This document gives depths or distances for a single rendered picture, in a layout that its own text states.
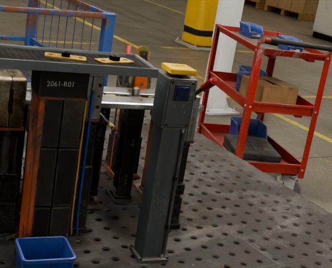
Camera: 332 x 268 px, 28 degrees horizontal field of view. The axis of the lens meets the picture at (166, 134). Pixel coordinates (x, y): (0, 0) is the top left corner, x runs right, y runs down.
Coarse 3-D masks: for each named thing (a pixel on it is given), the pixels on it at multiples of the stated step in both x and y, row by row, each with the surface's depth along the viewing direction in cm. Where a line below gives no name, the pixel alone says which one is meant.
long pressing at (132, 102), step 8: (104, 88) 182; (112, 88) 184; (120, 88) 185; (128, 88) 186; (144, 88) 189; (104, 96) 174; (112, 96) 175; (120, 96) 177; (136, 96) 179; (104, 104) 168; (112, 104) 168; (120, 104) 169; (128, 104) 170; (136, 104) 171; (144, 104) 172; (152, 104) 173; (200, 104) 183
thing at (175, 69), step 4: (164, 64) 145; (168, 64) 145; (172, 64) 146; (176, 64) 147; (180, 64) 147; (184, 64) 148; (164, 68) 145; (168, 68) 143; (172, 68) 142; (176, 68) 143; (180, 68) 143; (184, 68) 144; (188, 68) 145; (192, 68) 145; (172, 72) 142; (176, 72) 142; (180, 72) 142; (184, 72) 143; (188, 72) 143; (192, 72) 143; (196, 72) 144; (176, 76) 144; (180, 76) 144
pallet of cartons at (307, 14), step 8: (272, 0) 1503; (280, 0) 1481; (288, 0) 1462; (296, 0) 1443; (304, 0) 1424; (312, 0) 1435; (264, 8) 1524; (272, 8) 1526; (280, 8) 1482; (288, 8) 1463; (296, 8) 1444; (304, 8) 1429; (312, 8) 1442; (304, 16) 1437; (312, 16) 1450
